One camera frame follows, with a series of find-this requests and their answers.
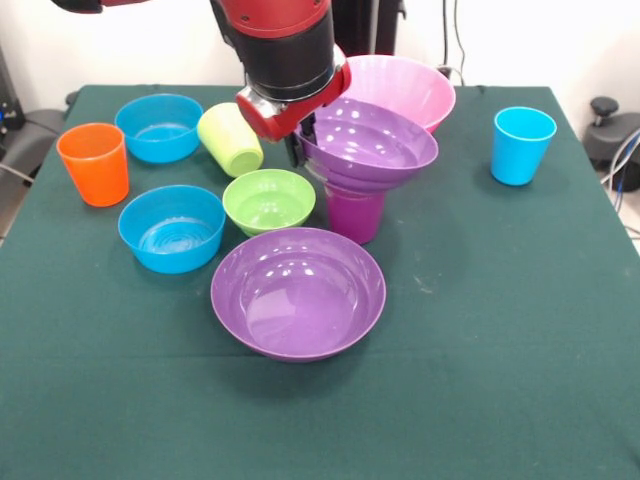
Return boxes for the blue and grey cables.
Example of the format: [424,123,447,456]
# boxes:
[599,127,640,236]

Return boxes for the black equipment box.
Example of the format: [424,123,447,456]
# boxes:
[0,44,26,151]

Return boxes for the green ribbed bowl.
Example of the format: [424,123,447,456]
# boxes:
[222,168,318,238]

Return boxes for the purple bowl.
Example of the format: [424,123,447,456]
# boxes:
[210,226,388,363]
[293,97,440,194]

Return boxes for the orange cup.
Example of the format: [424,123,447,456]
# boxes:
[55,122,131,208]

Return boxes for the large pink bowl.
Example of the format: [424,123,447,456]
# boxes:
[344,54,457,135]

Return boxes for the dark grey base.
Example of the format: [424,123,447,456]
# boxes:
[583,112,640,174]

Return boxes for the blue bowl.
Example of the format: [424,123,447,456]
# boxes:
[117,184,227,275]
[114,93,205,164]

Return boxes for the dark green tablecloth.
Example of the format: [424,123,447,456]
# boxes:
[0,83,640,480]

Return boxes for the blue cup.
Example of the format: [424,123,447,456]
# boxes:
[490,106,558,187]

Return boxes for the black wall cable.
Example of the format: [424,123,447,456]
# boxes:
[437,0,468,86]

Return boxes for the purple cup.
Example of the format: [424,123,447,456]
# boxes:
[324,180,387,246]

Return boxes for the lime green cup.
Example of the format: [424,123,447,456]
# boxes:
[196,102,265,179]

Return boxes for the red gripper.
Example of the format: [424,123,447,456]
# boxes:
[235,44,353,169]

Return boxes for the grey chair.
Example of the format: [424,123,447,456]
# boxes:
[0,107,67,182]

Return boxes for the black knob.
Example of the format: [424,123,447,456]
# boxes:
[588,96,622,132]

